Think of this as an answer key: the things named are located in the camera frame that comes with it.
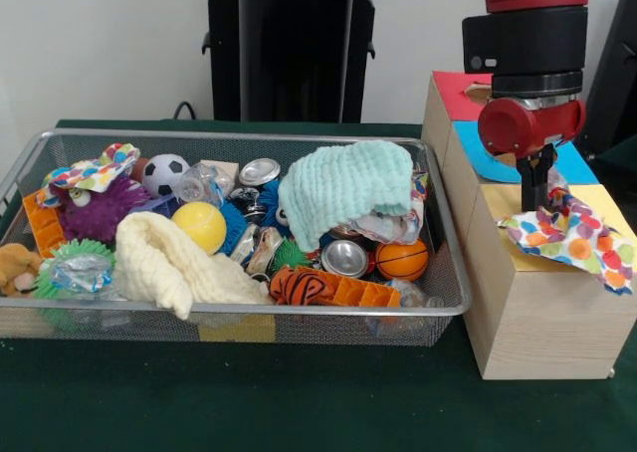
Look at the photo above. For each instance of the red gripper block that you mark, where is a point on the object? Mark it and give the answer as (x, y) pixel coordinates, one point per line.
(517, 128)

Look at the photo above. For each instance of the multicolour dotted cloth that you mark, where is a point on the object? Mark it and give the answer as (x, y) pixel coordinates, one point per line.
(84, 173)
(572, 238)

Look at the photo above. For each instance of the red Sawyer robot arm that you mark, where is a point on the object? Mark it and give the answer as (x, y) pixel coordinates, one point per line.
(522, 44)

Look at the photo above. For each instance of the wooden box with three holes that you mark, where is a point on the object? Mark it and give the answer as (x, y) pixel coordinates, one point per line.
(547, 322)

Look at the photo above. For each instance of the shallow clear mesh bin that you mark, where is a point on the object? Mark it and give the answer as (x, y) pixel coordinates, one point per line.
(323, 330)

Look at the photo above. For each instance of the dark green side table cloth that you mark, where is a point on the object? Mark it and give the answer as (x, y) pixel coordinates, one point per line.
(622, 160)

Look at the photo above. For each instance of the orange basketball toy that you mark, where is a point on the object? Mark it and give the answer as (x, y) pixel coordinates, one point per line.
(400, 260)

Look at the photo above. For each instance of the mint green knitted cloth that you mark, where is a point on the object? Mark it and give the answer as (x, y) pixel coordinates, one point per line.
(343, 183)

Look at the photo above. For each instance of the orange plastic grid tray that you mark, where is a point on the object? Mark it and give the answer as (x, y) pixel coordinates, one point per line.
(368, 293)

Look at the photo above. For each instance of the orange tiger plush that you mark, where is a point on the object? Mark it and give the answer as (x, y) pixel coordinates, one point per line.
(298, 285)

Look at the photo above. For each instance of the yellow ball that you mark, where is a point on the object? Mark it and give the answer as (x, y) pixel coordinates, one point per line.
(199, 225)

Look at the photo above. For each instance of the black and white soccer ball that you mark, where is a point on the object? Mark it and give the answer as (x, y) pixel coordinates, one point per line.
(165, 174)

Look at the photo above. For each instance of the cream knitted cloth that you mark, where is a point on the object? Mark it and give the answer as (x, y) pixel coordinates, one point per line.
(149, 263)

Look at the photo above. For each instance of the purple spiky toy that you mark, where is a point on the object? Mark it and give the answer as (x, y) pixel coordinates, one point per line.
(99, 213)

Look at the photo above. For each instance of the green spiky ball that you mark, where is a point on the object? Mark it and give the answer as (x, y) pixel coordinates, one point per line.
(62, 253)

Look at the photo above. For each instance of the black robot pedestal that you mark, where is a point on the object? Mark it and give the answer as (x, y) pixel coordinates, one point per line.
(298, 64)

